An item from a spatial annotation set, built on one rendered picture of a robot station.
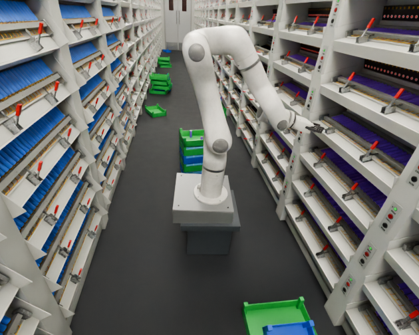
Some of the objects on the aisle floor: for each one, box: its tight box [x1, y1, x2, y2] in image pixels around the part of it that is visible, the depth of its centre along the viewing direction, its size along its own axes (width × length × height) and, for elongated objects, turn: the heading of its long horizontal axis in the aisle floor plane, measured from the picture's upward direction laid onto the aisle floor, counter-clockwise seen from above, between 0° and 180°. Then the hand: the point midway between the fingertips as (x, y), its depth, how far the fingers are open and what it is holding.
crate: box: [241, 296, 317, 335], centre depth 110 cm, size 30×20×8 cm
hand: (317, 127), depth 117 cm, fingers open, 3 cm apart
